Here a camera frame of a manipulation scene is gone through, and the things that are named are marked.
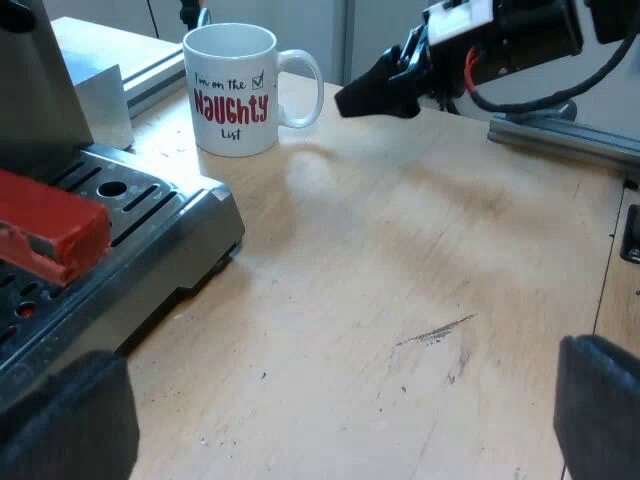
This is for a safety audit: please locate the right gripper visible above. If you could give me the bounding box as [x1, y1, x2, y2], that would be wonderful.
[333, 0, 585, 120]

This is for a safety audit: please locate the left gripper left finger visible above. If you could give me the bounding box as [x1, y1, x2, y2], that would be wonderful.
[0, 349, 141, 480]

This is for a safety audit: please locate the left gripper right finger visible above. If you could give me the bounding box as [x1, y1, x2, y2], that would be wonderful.
[552, 334, 640, 480]

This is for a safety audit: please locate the white mug with red print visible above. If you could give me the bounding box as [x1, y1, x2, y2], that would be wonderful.
[182, 23, 325, 158]

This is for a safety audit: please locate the steel espresso machine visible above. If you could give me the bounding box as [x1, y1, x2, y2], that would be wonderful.
[0, 0, 247, 419]

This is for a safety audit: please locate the metal block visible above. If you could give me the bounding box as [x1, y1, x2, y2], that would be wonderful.
[75, 63, 135, 151]

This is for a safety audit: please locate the black cable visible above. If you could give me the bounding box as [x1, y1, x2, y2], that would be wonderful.
[468, 29, 640, 114]

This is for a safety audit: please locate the aluminium rail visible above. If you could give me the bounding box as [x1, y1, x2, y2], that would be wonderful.
[49, 16, 187, 120]
[487, 112, 640, 177]

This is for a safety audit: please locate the filter holder with red-ended handle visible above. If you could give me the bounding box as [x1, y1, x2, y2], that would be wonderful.
[0, 168, 112, 288]

